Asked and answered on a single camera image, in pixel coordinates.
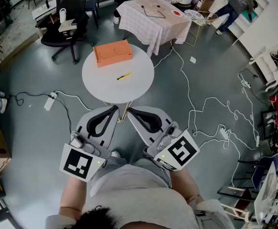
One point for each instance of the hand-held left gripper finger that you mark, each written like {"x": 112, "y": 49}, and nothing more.
{"x": 111, "y": 130}
{"x": 86, "y": 118}

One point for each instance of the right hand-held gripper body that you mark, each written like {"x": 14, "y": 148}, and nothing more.
{"x": 177, "y": 151}

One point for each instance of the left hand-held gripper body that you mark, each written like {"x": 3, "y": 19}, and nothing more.
{"x": 76, "y": 162}

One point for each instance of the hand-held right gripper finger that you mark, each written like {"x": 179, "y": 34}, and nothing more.
{"x": 160, "y": 114}
{"x": 138, "y": 130}

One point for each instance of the person's left forearm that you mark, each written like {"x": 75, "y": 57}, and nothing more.
{"x": 73, "y": 194}

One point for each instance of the person's right forearm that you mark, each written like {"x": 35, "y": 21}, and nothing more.
{"x": 184, "y": 185}

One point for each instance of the person's white shoe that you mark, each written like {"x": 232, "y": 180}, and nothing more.
{"x": 116, "y": 154}

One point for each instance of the person's grey jeans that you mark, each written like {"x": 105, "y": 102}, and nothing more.
{"x": 129, "y": 166}

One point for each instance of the round white side table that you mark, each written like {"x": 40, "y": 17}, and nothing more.
{"x": 105, "y": 85}

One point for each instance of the white power strip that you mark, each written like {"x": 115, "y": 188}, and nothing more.
{"x": 50, "y": 101}
{"x": 224, "y": 133}
{"x": 245, "y": 83}

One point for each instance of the person's light grey shirt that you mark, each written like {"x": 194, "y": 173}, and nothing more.
{"x": 138, "y": 194}

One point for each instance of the white paper scrap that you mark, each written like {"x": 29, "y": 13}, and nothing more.
{"x": 193, "y": 59}

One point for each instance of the orange flat box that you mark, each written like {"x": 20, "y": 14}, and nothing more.
{"x": 112, "y": 54}

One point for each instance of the blue chair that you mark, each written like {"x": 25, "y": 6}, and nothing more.
{"x": 267, "y": 168}

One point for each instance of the beige book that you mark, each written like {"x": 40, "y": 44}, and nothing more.
{"x": 67, "y": 25}

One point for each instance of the plate with red food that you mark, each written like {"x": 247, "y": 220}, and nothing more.
{"x": 177, "y": 13}

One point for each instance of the patterned round stool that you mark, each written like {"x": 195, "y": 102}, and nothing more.
{"x": 194, "y": 17}

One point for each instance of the white tumbler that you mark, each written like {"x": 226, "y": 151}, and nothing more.
{"x": 63, "y": 15}

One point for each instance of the black office chair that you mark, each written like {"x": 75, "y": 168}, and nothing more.
{"x": 67, "y": 3}

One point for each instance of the white wooden chair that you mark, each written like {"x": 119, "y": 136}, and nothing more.
{"x": 267, "y": 65}

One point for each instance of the white wall shelf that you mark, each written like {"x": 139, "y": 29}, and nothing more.
{"x": 260, "y": 15}

